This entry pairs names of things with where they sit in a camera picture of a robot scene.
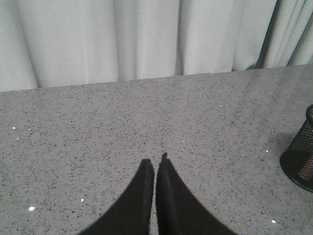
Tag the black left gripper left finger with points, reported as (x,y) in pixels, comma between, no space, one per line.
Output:
(130,214)

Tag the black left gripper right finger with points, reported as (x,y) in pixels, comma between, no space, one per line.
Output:
(178,210)

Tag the black mesh pen holder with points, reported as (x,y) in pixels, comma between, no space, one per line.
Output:
(297,161)

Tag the grey curtain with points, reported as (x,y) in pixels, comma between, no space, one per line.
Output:
(50,43)

